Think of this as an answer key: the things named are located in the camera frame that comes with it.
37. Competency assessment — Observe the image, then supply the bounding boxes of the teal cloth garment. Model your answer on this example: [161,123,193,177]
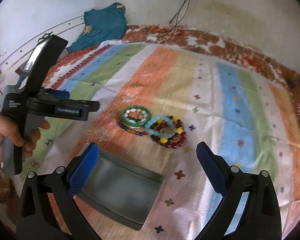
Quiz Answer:
[67,2,127,52]

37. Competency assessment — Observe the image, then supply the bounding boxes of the brown floral bedsheet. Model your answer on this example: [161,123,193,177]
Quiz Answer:
[121,25,300,110]

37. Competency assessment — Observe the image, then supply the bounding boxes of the red bead bracelet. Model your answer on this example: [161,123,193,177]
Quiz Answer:
[153,119,188,149]

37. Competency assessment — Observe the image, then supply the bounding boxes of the green jade bangle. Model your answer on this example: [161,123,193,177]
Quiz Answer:
[121,105,151,128]

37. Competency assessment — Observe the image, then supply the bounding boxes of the multicolour small bead bracelet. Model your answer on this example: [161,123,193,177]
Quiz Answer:
[118,121,148,138]

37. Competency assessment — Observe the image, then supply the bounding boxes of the black charging cable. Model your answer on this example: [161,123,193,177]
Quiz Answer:
[156,0,193,43]

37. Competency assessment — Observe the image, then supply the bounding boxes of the dark grey metal tray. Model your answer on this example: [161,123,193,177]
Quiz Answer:
[77,149,164,230]

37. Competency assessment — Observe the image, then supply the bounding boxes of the white pastel bead bracelet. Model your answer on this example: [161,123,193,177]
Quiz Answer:
[124,108,148,123]

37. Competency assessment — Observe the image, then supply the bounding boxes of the person's left hand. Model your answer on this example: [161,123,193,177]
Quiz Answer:
[0,113,40,162]

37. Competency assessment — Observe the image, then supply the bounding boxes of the light blue bead bracelet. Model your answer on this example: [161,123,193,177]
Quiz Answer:
[144,115,179,143]

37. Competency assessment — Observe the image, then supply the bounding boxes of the striped colourful blanket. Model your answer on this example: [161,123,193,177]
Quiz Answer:
[20,42,300,239]

